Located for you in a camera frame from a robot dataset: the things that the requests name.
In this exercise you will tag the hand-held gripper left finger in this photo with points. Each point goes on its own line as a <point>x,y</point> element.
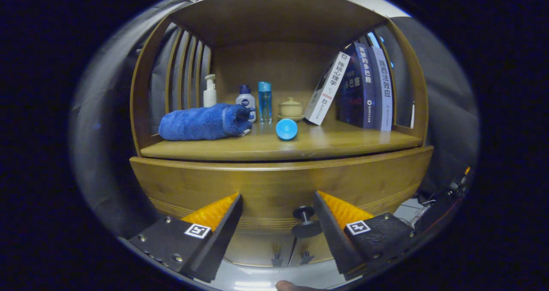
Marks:
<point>223,239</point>

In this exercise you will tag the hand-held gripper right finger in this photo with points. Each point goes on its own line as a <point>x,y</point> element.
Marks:
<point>332,235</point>

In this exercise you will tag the wooden drawer with black knob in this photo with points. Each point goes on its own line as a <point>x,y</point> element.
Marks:
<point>266,183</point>

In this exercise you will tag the blue cosmetic tube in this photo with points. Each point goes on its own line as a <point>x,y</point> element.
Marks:
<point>286,129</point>

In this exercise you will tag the wooden cabinet door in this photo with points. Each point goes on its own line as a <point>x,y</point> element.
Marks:
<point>317,250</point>
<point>253,248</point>

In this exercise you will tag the wooden countertop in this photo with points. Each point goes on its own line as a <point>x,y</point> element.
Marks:
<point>343,138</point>

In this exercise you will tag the wooden cabinet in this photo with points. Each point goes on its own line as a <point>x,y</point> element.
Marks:
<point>274,16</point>

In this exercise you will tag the black floor case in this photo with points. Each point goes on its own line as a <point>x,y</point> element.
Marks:
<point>437,213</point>

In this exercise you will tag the folded blue towel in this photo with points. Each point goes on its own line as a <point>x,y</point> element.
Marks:
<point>193,122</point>

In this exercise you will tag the beige lidded teacup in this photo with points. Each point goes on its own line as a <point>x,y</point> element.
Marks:
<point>291,108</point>

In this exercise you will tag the black device with orange tip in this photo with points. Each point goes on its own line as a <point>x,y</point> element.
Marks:
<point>456,183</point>

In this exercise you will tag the white bottle with blue cap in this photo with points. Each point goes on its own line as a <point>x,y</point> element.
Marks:
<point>245,100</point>

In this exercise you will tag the clear blue bottle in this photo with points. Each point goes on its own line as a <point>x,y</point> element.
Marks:
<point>264,104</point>

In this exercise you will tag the white pump bottle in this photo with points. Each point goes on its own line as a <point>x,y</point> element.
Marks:
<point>209,97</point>

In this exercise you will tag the dark blue book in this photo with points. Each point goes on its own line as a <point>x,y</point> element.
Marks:
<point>362,93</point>

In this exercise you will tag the white book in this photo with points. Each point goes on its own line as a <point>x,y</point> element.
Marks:
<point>328,89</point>

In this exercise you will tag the lavender book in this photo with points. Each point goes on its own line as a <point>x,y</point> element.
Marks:
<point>384,89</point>

